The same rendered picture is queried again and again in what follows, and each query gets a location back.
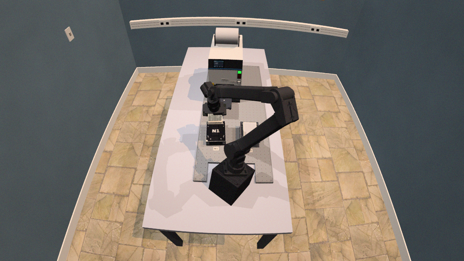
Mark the beige plate with grid of square wells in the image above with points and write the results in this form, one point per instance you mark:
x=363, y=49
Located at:
x=215, y=119

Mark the cream multi-well plate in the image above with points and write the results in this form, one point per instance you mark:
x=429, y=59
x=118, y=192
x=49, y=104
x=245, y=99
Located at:
x=248, y=126

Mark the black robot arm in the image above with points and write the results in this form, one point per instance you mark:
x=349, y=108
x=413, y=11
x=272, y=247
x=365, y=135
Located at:
x=282, y=101

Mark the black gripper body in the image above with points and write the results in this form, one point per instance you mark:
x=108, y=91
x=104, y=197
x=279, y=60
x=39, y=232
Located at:
x=219, y=110

